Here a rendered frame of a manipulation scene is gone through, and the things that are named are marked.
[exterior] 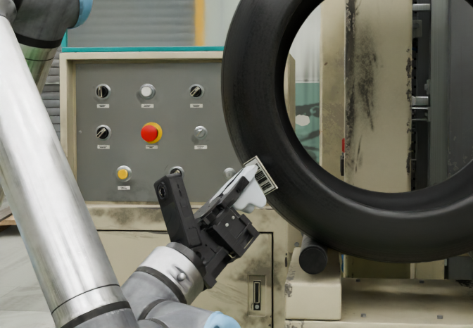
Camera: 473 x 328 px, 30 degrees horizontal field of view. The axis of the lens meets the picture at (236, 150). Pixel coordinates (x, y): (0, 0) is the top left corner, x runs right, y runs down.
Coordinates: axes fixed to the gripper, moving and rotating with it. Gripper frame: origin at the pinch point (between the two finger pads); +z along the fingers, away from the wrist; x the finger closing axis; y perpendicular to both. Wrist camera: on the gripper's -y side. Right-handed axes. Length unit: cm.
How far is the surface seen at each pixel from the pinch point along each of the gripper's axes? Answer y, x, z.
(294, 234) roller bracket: 21.4, -28.4, 17.3
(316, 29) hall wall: 85, -659, 664
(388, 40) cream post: 6, -7, 50
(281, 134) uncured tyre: -0.7, 5.6, 4.9
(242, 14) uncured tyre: -17.9, 5.9, 14.8
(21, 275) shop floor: 27, -468, 127
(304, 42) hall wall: 87, -672, 648
